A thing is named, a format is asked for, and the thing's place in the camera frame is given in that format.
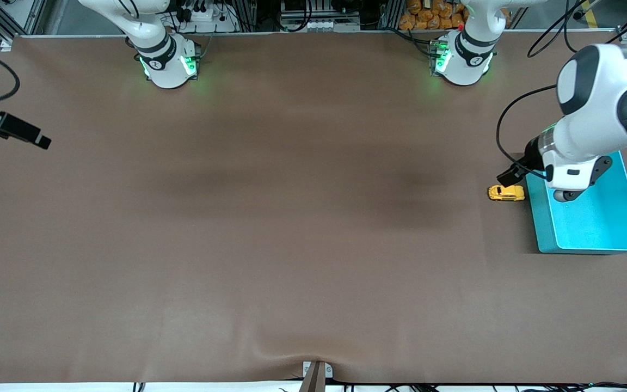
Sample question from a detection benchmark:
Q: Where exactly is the black cable bundle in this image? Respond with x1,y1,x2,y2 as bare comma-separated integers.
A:
509,381,627,392

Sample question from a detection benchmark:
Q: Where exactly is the grey equipment rack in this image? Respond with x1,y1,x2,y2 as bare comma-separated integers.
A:
278,0,363,32

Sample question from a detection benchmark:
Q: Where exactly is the yellow beetle toy car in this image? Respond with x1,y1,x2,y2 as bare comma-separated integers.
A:
488,185,526,203

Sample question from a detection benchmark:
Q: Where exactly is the pile of orange balls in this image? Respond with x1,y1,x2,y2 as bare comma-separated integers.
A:
399,0,511,31

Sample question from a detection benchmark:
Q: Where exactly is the brown table mat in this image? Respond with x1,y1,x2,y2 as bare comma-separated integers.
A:
0,30,627,384

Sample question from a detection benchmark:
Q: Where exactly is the white power strip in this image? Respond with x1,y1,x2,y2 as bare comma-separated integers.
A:
175,0,239,33

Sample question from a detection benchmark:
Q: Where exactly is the metal bracket with brown bar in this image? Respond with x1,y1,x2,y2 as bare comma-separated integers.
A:
298,360,334,392

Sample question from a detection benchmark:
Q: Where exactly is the teal plastic bin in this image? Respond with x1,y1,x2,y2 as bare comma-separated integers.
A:
525,151,627,255

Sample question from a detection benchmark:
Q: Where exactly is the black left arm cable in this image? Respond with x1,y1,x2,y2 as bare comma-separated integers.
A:
496,0,627,181

